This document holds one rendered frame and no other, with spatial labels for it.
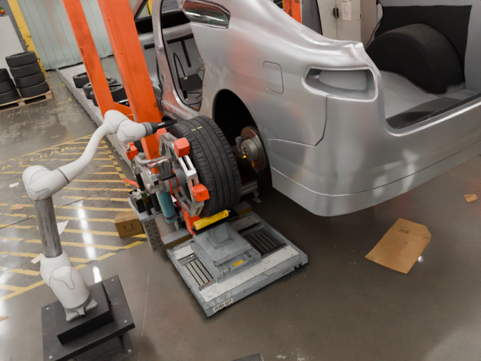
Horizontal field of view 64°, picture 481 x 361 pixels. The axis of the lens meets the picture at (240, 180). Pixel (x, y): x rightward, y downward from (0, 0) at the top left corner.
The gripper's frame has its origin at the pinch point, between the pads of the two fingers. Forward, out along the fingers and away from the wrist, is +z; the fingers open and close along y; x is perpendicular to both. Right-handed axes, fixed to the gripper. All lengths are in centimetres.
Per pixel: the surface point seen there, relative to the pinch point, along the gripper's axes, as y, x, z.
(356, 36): -61, 69, 490
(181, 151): 22.9, -21.2, -21.6
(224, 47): 49, 28, 17
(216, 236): -16, -86, 12
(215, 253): -16, -96, 5
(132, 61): -10.1, 46.6, -5.4
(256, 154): 26, -40, 38
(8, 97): -759, 270, 202
